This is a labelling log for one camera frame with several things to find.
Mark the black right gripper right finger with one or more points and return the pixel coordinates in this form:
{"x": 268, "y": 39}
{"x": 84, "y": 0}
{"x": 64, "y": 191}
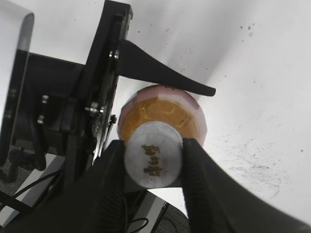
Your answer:
{"x": 216, "y": 203}

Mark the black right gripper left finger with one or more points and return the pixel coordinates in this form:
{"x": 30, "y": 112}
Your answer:
{"x": 94, "y": 204}

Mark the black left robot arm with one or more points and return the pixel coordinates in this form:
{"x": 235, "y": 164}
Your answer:
{"x": 44, "y": 75}

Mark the pink oolong tea bottle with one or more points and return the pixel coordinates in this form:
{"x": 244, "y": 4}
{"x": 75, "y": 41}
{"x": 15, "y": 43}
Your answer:
{"x": 165, "y": 104}

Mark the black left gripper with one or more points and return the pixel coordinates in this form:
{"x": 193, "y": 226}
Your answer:
{"x": 77, "y": 126}

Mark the white bottle cap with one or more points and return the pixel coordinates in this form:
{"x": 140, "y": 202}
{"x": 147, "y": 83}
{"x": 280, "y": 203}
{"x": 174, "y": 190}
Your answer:
{"x": 153, "y": 155}

